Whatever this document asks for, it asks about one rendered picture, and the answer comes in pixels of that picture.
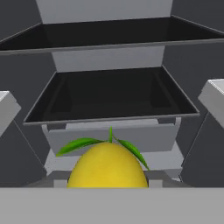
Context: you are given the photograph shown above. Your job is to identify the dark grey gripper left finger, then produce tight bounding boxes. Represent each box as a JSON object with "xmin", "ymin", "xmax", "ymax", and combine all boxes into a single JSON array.
[{"xmin": 26, "ymin": 170, "xmax": 75, "ymax": 189}]

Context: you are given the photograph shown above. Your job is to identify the pale grey fridge door bin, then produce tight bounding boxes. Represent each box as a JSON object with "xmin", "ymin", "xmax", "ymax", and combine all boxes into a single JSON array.
[
  {"xmin": 198, "ymin": 78, "xmax": 224, "ymax": 130},
  {"xmin": 0, "ymin": 90, "xmax": 23, "ymax": 138}
]

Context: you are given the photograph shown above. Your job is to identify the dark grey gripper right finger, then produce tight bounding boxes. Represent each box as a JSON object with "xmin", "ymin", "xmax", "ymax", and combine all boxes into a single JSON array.
[{"xmin": 144, "ymin": 170, "xmax": 193, "ymax": 189}]

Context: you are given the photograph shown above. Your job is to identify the grey fridge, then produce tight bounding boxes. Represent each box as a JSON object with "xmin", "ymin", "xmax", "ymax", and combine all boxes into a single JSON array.
[{"xmin": 0, "ymin": 0, "xmax": 224, "ymax": 189}]

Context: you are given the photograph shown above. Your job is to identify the grey fridge drawer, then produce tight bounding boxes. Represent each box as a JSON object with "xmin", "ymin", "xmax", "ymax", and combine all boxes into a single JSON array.
[{"xmin": 40, "ymin": 116, "xmax": 183, "ymax": 158}]

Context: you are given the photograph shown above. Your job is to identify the black glass fridge shelf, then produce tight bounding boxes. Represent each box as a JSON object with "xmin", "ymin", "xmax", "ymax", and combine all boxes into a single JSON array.
[
  {"xmin": 0, "ymin": 15, "xmax": 224, "ymax": 56},
  {"xmin": 23, "ymin": 66, "xmax": 201, "ymax": 127}
]

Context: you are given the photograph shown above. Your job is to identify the yellow lemon with green leaves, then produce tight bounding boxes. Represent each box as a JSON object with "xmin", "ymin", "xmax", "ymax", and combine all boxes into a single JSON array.
[{"xmin": 55, "ymin": 125, "xmax": 151, "ymax": 189}]

